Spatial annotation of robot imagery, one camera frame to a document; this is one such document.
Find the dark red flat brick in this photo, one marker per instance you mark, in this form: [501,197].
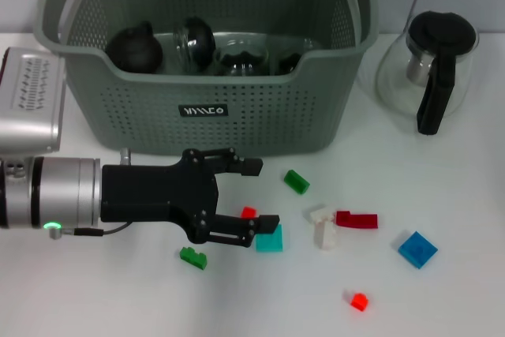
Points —
[357,220]

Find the long green toy brick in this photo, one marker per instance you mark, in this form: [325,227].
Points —
[296,183]

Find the grey-green perforated storage basket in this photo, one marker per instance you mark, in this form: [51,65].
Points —
[158,128]

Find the teal square flat brick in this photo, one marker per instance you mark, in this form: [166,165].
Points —
[272,243]

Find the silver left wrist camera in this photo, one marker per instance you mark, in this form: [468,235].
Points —
[31,116]

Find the small red toy brick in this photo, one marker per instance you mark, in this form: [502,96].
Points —
[248,212]
[360,302]

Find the tall white toy brick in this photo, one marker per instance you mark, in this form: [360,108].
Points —
[326,236]

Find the blue square toy brick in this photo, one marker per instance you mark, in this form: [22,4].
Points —
[418,250]

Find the glass teapot black lid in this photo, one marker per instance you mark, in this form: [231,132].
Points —
[438,33]

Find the small green toy brick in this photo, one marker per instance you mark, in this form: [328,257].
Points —
[193,258]

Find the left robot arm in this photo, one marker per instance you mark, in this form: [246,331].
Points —
[59,191]

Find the black clay teapot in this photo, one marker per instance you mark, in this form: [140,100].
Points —
[134,51]

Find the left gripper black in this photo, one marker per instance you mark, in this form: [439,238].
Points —
[158,195]

